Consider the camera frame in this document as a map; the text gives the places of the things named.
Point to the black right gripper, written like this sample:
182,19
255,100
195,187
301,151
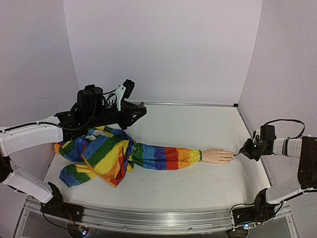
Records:
249,149

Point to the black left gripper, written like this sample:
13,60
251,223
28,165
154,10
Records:
129,109

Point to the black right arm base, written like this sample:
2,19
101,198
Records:
257,212

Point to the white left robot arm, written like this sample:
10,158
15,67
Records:
27,149

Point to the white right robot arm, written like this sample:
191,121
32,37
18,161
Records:
300,149

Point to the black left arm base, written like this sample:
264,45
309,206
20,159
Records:
58,208

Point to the mannequin hand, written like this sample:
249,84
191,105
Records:
217,156

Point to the rainbow striped jacket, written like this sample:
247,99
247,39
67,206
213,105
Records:
109,154

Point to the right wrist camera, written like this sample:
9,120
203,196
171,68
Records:
256,136

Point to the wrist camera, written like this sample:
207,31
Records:
256,136
123,91

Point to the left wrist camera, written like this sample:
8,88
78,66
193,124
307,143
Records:
123,91

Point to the aluminium front rail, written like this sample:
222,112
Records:
151,221

